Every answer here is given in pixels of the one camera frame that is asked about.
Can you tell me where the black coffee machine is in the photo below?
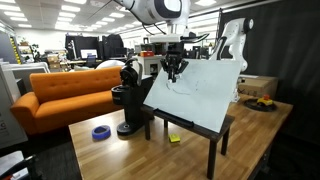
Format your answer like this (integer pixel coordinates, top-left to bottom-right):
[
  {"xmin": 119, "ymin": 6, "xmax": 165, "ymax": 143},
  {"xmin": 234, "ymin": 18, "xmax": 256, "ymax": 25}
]
[{"xmin": 110, "ymin": 57, "xmax": 155, "ymax": 137}]

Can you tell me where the white cart table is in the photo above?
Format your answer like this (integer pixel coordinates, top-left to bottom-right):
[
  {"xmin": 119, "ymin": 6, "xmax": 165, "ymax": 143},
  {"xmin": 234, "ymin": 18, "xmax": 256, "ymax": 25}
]
[{"xmin": 136, "ymin": 54, "xmax": 168, "ymax": 78}]

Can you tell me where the blue tape roll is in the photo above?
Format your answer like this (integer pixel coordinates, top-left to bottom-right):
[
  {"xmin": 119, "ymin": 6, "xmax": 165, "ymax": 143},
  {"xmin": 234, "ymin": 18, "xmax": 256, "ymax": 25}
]
[{"xmin": 91, "ymin": 124, "xmax": 112, "ymax": 141}]

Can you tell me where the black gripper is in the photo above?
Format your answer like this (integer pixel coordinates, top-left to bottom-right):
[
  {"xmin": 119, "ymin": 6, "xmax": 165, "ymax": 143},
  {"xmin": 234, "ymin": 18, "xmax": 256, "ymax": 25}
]
[{"xmin": 159, "ymin": 43, "xmax": 190, "ymax": 83}]

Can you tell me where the yellow red emergency button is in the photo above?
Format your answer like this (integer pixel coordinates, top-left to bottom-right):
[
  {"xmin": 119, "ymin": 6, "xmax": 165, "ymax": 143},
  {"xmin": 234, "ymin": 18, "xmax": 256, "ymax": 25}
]
[{"xmin": 256, "ymin": 94, "xmax": 274, "ymax": 107}]

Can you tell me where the small yellow block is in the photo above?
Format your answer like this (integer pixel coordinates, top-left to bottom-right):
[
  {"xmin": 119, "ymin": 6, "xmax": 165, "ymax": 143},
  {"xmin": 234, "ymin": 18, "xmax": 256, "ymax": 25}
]
[{"xmin": 168, "ymin": 133, "xmax": 182, "ymax": 144}]

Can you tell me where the black backdrop curtain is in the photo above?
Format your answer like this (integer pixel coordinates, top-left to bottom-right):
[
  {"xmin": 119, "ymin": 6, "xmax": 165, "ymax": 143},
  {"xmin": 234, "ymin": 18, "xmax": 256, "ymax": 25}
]
[{"xmin": 218, "ymin": 0, "xmax": 320, "ymax": 146}]

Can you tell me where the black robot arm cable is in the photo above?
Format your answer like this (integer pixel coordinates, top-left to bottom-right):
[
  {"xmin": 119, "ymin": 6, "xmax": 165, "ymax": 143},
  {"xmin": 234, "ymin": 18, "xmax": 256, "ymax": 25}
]
[{"xmin": 141, "ymin": 21, "xmax": 210, "ymax": 44}]

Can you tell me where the black computer monitor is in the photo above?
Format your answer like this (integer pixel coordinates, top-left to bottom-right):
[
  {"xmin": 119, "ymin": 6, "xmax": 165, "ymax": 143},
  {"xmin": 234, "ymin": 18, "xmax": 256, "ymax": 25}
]
[{"xmin": 64, "ymin": 34, "xmax": 100, "ymax": 62}]

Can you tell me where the yellow bin shelf rack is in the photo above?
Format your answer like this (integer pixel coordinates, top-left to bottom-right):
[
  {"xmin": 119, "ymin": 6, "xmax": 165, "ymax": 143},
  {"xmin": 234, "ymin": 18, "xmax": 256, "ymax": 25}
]
[{"xmin": 8, "ymin": 34, "xmax": 24, "ymax": 66}]

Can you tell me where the white tall cabinet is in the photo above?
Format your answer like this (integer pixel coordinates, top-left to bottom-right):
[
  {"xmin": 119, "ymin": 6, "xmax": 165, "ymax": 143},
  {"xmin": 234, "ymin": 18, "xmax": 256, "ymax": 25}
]
[{"xmin": 0, "ymin": 61, "xmax": 29, "ymax": 150}]

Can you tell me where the brown cardboard box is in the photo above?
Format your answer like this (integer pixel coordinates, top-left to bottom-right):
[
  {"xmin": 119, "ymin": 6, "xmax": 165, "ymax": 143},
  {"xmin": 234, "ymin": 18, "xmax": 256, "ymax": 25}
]
[{"xmin": 237, "ymin": 74, "xmax": 280, "ymax": 100}]

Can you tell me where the black equipment cabinet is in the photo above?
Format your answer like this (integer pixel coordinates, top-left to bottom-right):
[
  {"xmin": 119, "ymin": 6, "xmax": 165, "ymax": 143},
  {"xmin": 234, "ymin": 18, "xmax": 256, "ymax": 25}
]
[{"xmin": 101, "ymin": 33, "xmax": 127, "ymax": 58}]

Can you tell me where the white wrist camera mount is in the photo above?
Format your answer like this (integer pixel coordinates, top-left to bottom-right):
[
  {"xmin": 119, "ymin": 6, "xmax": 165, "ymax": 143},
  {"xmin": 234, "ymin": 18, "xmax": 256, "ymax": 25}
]
[{"xmin": 149, "ymin": 33, "xmax": 192, "ymax": 45}]

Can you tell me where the small orange box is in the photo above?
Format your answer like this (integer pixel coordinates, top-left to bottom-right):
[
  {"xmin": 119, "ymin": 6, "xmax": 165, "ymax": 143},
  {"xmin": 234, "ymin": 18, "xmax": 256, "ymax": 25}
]
[{"xmin": 139, "ymin": 50, "xmax": 155, "ymax": 58}]

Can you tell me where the orange sofa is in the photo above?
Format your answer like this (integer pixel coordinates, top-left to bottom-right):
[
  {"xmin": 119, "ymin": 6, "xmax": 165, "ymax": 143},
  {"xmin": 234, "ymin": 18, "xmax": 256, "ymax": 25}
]
[{"xmin": 9, "ymin": 65, "xmax": 125, "ymax": 136}]

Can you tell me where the black coiled cable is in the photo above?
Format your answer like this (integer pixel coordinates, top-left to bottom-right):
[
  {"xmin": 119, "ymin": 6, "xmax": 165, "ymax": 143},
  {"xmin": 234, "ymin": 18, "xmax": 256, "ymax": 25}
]
[{"xmin": 243, "ymin": 98, "xmax": 278, "ymax": 113}]

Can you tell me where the black board ledge strip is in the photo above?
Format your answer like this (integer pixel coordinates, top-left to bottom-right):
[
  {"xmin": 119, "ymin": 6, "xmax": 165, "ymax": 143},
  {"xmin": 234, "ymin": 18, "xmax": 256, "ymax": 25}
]
[{"xmin": 153, "ymin": 108, "xmax": 195, "ymax": 130}]

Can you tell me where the black white chair part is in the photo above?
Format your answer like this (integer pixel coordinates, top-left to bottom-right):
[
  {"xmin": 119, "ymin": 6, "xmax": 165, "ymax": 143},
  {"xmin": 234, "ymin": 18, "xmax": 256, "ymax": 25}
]
[{"xmin": 0, "ymin": 150, "xmax": 38, "ymax": 180}]

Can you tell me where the white whiteboard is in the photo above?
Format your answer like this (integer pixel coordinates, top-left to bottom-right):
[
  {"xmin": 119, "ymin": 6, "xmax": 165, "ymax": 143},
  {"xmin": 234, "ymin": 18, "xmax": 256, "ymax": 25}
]
[{"xmin": 143, "ymin": 58, "xmax": 242, "ymax": 134}]

